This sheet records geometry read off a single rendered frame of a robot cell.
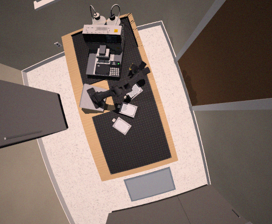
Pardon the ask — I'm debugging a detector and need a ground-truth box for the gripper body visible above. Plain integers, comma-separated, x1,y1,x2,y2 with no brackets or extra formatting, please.
130,64,136,73

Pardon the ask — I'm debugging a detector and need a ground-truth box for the white plastic bottle with black cap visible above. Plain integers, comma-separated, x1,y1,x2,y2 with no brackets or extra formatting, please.
107,13,121,26
93,13,107,25

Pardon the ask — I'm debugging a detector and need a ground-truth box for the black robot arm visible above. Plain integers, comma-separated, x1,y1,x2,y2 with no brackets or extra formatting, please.
87,61,150,108

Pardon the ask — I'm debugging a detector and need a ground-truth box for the light grey machine housing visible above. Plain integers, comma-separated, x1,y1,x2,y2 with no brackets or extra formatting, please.
82,25,125,79

